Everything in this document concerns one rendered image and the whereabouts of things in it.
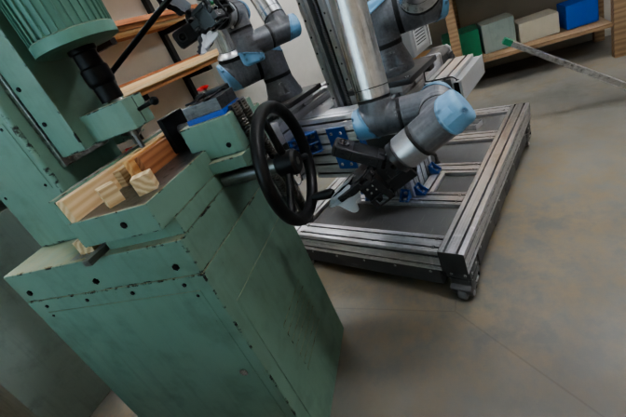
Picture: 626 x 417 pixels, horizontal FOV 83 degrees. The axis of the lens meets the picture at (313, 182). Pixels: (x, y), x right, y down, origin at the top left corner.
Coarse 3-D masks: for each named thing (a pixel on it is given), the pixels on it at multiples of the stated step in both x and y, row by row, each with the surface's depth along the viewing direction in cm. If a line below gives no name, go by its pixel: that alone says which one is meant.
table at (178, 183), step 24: (168, 168) 80; (192, 168) 77; (216, 168) 82; (168, 192) 69; (192, 192) 75; (96, 216) 68; (120, 216) 66; (144, 216) 65; (168, 216) 68; (96, 240) 71
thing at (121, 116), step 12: (132, 96) 81; (108, 108) 80; (120, 108) 79; (132, 108) 80; (84, 120) 83; (96, 120) 82; (108, 120) 81; (120, 120) 80; (132, 120) 80; (144, 120) 83; (96, 132) 84; (108, 132) 83; (120, 132) 82; (132, 132) 85
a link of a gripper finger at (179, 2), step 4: (156, 0) 82; (160, 0) 82; (172, 0) 85; (176, 0) 86; (180, 0) 86; (184, 0) 87; (172, 4) 85; (176, 4) 86; (180, 4) 87; (184, 4) 88; (188, 4) 88; (168, 8) 85; (172, 8) 86; (176, 8) 87; (180, 8) 87; (184, 8) 89; (188, 8) 89; (176, 12) 87; (180, 12) 88; (184, 12) 88
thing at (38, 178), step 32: (0, 96) 77; (0, 128) 79; (32, 128) 82; (0, 160) 84; (32, 160) 82; (96, 160) 95; (0, 192) 90; (32, 192) 87; (32, 224) 94; (64, 224) 91
